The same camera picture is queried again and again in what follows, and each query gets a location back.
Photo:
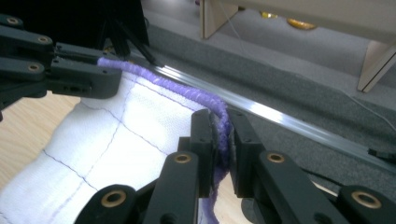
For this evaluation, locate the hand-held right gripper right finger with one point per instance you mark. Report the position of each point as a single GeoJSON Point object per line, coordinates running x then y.
{"type": "Point", "coordinates": [246, 149]}

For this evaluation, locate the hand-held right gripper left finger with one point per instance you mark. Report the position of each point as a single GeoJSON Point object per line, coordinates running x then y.
{"type": "Point", "coordinates": [202, 146]}

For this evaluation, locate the white towel with purple edge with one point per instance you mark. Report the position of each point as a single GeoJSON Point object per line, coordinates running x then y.
{"type": "Point", "coordinates": [124, 149]}

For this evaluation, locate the yellow round object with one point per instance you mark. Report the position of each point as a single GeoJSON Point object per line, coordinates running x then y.
{"type": "Point", "coordinates": [268, 15]}
{"type": "Point", "coordinates": [301, 24]}

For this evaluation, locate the light wooden furniture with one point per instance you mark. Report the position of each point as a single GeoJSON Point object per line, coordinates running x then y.
{"type": "Point", "coordinates": [342, 18]}

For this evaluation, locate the silver metal edge rail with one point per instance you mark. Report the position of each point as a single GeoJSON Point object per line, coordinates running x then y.
{"type": "Point", "coordinates": [280, 119]}

